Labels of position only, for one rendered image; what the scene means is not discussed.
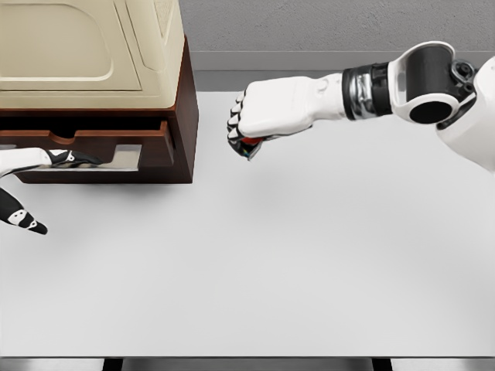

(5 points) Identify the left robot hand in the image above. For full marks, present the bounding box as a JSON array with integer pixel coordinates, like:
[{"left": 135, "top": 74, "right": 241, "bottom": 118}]
[{"left": 0, "top": 146, "right": 104, "bottom": 237}]

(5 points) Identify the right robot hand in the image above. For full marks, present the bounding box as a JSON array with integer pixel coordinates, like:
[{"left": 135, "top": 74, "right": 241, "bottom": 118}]
[{"left": 226, "top": 76, "right": 316, "bottom": 162}]

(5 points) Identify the small red switch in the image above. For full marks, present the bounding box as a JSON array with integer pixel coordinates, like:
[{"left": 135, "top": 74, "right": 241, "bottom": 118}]
[{"left": 237, "top": 134, "right": 265, "bottom": 162}]

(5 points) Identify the brown drawer with silver handle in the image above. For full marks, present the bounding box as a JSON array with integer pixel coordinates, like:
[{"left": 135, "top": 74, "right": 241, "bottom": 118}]
[{"left": 0, "top": 119, "right": 176, "bottom": 173}]

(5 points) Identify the brown cabinet with beige top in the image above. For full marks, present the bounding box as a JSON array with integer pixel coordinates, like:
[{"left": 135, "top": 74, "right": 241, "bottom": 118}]
[{"left": 0, "top": 0, "right": 200, "bottom": 186}]

